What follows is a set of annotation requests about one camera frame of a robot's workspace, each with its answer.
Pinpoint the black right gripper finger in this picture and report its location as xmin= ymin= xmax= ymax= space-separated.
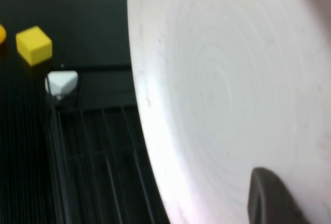
xmin=247 ymin=167 xmax=315 ymax=224

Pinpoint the pale pink round plate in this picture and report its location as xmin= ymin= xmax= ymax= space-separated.
xmin=126 ymin=0 xmax=331 ymax=224

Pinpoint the yellow rubber duck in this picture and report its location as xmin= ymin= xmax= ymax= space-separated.
xmin=0 ymin=23 xmax=7 ymax=45

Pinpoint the yellow foam cube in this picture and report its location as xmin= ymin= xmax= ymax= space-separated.
xmin=15 ymin=26 xmax=53 ymax=67

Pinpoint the white foam cube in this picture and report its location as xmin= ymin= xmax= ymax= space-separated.
xmin=45 ymin=70 xmax=78 ymax=101

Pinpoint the black wire dish rack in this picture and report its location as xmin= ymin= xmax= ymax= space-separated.
xmin=45 ymin=97 xmax=172 ymax=224

